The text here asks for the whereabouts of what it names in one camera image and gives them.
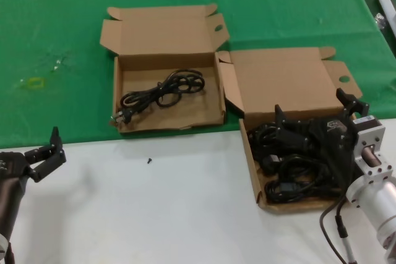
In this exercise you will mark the small black screw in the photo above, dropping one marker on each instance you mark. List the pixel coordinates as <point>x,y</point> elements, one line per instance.
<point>149,160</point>

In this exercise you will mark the open cardboard box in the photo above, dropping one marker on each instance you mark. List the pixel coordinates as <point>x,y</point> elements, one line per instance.
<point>278,78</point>

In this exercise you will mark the white tube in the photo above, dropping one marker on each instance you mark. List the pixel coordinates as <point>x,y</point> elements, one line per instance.
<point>388,7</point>

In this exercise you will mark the green table cloth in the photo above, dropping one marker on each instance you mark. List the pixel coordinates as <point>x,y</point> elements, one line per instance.
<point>62,13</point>

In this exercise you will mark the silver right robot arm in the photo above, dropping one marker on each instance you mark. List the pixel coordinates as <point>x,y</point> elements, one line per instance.
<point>377,202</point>

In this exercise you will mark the clear tape scraps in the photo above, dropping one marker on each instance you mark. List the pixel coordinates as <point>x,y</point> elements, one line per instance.
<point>57,60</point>

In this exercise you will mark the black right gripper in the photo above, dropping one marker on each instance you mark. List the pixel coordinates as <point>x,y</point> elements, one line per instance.
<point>332,134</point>

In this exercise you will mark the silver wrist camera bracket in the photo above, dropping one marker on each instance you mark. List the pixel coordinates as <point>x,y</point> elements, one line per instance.
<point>372,134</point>

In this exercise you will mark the cardboard box with torn rim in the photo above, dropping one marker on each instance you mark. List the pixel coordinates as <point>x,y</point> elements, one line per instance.
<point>154,35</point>

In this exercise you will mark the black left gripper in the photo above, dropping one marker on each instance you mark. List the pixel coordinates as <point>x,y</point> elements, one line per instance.
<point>10,183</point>

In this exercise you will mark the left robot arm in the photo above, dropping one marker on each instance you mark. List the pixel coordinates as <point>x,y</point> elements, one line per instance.
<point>9,254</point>

